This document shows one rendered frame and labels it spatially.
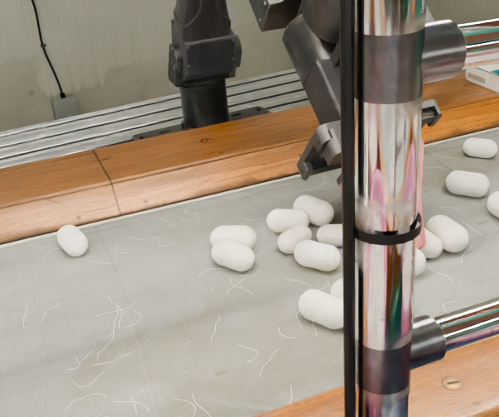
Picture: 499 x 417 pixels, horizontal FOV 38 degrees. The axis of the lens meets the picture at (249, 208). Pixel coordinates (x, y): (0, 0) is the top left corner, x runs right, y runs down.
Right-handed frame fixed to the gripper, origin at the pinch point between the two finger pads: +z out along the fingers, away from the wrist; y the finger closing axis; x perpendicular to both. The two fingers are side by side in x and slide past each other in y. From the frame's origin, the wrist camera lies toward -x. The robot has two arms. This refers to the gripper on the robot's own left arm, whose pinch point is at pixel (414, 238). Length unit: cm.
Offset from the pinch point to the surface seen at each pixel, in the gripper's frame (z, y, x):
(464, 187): -4.3, 9.5, 4.8
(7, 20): -146, -11, 151
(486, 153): -8.2, 16.2, 8.7
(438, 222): -0.8, 2.9, 0.7
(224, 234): -5.9, -11.8, 5.3
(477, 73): -19.9, 25.2, 14.9
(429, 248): 1.0, 0.9, 0.2
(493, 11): -84, 117, 103
